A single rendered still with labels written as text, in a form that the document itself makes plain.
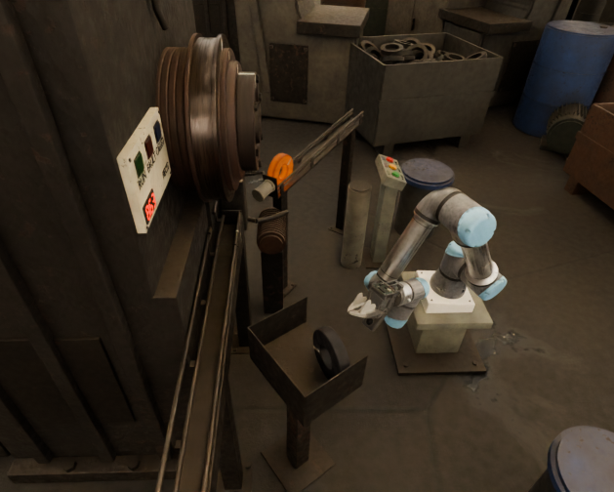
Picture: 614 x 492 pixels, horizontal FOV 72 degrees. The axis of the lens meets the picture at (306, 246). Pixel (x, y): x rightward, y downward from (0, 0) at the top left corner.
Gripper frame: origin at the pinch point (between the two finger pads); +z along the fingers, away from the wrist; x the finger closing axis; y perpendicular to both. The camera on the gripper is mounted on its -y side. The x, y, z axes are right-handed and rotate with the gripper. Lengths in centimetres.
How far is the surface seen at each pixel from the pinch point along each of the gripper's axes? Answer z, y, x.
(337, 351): 15.8, 0.2, 11.0
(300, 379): 17.7, -15.4, 4.4
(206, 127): 37, 41, -35
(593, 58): -324, 108, -89
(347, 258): -83, -37, -70
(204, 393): 41.1, -20.5, -5.6
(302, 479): 0, -71, 7
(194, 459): 50, -25, 8
